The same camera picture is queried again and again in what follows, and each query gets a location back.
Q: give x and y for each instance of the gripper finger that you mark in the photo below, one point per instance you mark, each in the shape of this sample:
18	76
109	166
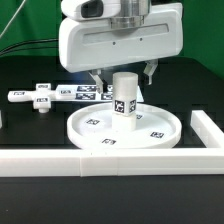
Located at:
150	68
96	77

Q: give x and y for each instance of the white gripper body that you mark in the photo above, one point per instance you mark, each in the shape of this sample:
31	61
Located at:
96	34

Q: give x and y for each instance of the white round table top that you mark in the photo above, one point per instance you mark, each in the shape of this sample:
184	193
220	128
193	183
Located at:
97	127

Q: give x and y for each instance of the white marker sheet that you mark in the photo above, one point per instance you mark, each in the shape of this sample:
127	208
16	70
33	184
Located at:
83	93

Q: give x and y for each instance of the white cross-shaped table base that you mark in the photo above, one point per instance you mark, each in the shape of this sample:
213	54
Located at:
43	96

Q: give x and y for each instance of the white right fence rail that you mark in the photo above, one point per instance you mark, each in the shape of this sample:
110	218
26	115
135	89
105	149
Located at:
208	132

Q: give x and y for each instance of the white fence rail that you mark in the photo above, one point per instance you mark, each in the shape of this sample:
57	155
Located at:
83	163
208	132

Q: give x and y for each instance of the white front fence rail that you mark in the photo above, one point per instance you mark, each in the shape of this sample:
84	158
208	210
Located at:
83	163

